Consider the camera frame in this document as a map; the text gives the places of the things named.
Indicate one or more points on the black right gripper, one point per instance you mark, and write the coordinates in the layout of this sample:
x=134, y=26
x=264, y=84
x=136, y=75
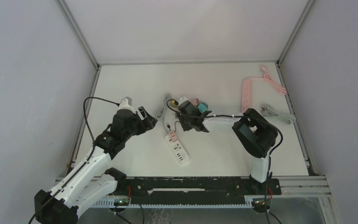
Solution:
x=181, y=116

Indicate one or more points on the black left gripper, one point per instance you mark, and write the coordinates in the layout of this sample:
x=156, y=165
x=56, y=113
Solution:
x=148, y=122

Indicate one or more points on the teal charger plug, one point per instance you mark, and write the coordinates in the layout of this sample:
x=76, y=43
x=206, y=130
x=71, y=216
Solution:
x=202, y=107

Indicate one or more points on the white power strip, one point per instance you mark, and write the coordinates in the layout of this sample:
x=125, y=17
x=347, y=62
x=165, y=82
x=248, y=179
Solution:
x=177, y=149

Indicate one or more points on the pink power strip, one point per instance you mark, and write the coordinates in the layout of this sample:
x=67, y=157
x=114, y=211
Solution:
x=246, y=94

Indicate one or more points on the pink USB charger plug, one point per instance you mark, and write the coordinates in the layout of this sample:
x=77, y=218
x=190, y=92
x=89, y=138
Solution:
x=173, y=136

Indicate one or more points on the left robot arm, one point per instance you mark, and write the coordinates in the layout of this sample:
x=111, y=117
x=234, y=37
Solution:
x=94, y=177

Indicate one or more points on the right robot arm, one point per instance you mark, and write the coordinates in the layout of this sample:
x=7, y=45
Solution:
x=258, y=137

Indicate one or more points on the pink charger plug far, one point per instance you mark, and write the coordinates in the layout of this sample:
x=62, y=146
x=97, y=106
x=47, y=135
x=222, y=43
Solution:
x=195, y=101

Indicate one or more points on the yellow charger plug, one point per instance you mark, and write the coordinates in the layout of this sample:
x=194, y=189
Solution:
x=174, y=103

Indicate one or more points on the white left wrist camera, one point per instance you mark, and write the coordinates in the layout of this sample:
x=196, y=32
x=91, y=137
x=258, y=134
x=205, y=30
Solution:
x=126, y=103

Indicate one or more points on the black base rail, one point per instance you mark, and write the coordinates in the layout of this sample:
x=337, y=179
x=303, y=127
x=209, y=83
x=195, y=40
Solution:
x=226, y=190

